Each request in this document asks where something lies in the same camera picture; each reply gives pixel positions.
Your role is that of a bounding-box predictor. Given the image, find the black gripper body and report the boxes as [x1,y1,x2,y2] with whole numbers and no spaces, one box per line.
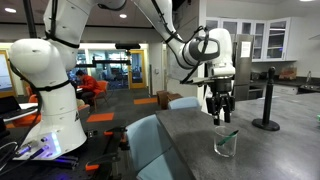
[208,77,235,101]

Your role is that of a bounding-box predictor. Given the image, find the green pen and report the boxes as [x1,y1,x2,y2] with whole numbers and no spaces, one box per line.
[216,129,240,147]

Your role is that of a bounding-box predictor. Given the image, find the colourless drinking glass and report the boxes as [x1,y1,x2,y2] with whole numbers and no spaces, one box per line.
[213,125,239,158]

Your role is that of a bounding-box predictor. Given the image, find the white paper sign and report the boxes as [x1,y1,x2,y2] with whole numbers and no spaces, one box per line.
[201,94,230,122]

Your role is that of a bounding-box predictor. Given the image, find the small light blue chair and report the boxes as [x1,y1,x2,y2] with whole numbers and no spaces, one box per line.
[167,96,202,111]

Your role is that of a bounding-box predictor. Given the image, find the white paper on fridge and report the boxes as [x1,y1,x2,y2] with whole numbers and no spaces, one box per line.
[240,41,252,59]

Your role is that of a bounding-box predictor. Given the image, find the grey whiteboard panel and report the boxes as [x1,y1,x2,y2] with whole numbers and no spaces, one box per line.
[167,49,189,83]

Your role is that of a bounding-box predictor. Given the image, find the brown wooden stool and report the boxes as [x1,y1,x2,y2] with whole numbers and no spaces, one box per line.
[156,89,183,111]

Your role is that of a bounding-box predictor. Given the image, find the dark kitchen counter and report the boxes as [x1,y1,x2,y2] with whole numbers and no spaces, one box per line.
[249,77,320,98]

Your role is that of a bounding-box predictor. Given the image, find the brown basket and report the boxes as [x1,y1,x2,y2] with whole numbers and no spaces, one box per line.
[278,67,298,81]

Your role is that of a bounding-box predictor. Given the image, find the large light blue chair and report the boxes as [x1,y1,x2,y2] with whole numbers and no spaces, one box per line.
[125,114,196,180]

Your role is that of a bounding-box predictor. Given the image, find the metal faucet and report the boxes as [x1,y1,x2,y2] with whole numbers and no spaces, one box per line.
[305,70,313,85]

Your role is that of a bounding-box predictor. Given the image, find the yellow framed glass door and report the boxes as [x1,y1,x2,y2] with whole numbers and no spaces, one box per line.
[128,49,148,90]

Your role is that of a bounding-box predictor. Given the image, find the orange chair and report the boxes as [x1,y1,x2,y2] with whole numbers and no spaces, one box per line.
[12,85,43,128]
[93,79,111,113]

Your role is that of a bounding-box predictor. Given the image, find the black perforated breadboard plate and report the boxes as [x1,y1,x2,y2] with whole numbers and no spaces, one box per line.
[29,128,129,180]

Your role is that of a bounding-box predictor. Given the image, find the person in red jacket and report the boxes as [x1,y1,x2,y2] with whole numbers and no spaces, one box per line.
[74,69,103,106]

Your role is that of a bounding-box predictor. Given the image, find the white desk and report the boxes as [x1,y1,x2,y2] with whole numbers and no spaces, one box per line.
[0,102,40,122]

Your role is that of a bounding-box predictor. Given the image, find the black vertical pole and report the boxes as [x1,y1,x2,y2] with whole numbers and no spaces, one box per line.
[22,0,38,39]

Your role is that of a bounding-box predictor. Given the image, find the black laptop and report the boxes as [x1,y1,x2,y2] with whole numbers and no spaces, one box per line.
[0,95,23,116]

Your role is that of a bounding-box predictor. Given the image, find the black post stand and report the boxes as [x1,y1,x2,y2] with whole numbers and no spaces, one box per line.
[251,66,281,132]

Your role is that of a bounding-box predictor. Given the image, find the white glass-door wall cabinets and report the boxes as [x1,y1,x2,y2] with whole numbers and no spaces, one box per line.
[205,16,298,63]

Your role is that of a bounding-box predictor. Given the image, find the black bar camera on stand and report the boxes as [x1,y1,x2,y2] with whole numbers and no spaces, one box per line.
[91,42,142,68]

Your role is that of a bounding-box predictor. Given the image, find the orange-handled bar clamp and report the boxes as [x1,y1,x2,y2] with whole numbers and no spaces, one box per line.
[102,125,130,152]
[84,151,122,173]

